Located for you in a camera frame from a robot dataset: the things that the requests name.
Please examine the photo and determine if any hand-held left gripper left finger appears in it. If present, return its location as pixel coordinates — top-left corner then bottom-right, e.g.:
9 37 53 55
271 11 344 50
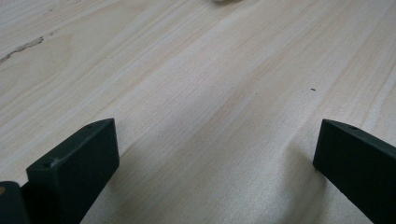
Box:
20 118 120 224

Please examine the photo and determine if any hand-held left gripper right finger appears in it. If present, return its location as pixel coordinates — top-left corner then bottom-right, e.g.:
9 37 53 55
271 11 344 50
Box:
312 119 396 224

